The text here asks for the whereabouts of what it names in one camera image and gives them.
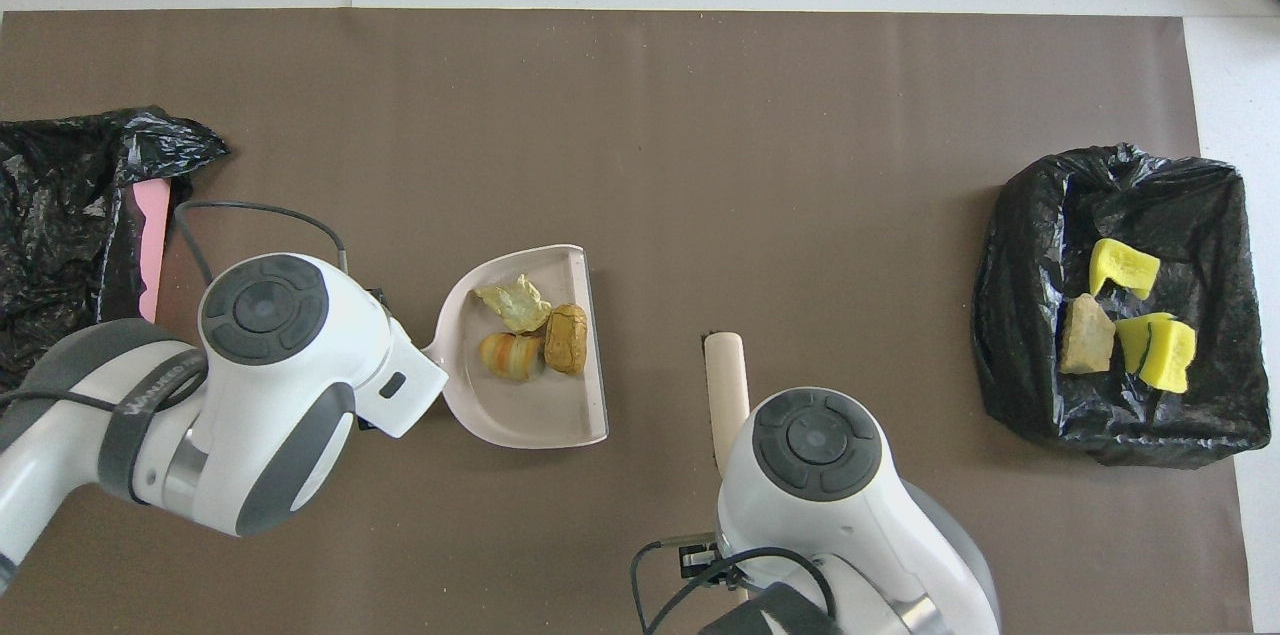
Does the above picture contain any beige hand brush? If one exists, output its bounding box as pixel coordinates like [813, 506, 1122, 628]
[703, 332, 751, 476]

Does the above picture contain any yellow green sponge piece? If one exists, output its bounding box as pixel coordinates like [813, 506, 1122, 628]
[1088, 237, 1162, 301]

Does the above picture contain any pink plastic bin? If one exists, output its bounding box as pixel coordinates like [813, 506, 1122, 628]
[133, 180, 171, 324]

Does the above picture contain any pale pink dustpan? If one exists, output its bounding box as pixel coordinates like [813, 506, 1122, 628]
[420, 245, 609, 449]

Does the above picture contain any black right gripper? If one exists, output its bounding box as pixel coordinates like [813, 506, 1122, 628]
[680, 535, 746, 586]

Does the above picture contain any large yellow sponge piece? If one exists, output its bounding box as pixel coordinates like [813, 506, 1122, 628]
[1115, 312, 1161, 376]

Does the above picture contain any loose black trash bag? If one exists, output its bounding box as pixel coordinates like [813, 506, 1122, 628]
[0, 106, 231, 396]

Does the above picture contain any small yellow sponge piece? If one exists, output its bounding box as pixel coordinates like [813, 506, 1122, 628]
[1143, 318, 1198, 394]

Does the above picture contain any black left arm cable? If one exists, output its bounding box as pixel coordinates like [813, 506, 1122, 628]
[0, 200, 349, 414]

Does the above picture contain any brown fried nugget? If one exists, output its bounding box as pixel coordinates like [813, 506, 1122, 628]
[543, 303, 590, 376]

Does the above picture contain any pale chip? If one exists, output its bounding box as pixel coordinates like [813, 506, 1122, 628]
[472, 275, 553, 334]

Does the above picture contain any brown paper table mat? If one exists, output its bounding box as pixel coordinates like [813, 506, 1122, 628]
[0, 9, 1254, 635]

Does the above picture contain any small striped croissant toy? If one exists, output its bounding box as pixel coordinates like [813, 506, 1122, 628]
[478, 332, 546, 383]

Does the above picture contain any large striped croissant toy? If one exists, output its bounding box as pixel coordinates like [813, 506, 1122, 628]
[1060, 293, 1117, 376]

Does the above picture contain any black bag lined bin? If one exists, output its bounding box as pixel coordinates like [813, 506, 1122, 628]
[972, 143, 1273, 469]

